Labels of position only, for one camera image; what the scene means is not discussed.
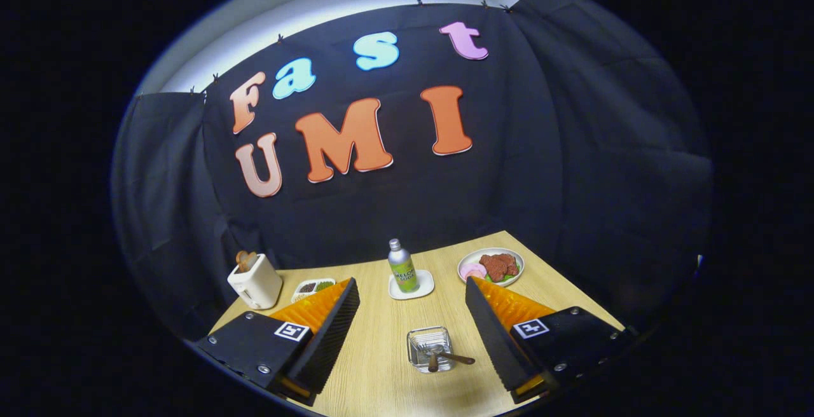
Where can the white toaster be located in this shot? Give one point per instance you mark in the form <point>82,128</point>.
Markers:
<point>257,287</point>

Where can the pile of green beans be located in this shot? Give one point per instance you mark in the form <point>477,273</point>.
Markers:
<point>324,285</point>

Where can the brown toast slices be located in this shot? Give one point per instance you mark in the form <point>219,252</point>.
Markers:
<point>245,259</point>

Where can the pink ham slices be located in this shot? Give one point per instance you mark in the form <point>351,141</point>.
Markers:
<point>472,271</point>

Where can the green lettuce leaf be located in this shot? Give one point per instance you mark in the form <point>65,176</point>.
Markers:
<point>489,276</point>

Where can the white oval food plate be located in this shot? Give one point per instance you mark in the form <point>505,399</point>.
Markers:
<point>470,257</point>

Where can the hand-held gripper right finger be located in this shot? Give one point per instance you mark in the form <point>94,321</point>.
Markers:
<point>493,341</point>

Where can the white divided snack tray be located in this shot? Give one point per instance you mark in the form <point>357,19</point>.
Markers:
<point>296,296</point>

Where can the red-brown fried meat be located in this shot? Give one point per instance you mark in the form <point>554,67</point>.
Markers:
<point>499,266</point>

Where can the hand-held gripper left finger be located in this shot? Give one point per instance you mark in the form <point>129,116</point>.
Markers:
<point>327,341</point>

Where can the white square coaster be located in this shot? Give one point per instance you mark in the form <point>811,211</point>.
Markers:
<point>426,287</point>

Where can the green soda bottle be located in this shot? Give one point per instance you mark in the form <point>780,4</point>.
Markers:
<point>404,274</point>

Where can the black backdrop cloth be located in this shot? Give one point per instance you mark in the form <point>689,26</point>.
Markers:
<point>509,169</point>

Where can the pile of dark red beans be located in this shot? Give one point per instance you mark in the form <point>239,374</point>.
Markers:
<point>307,288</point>

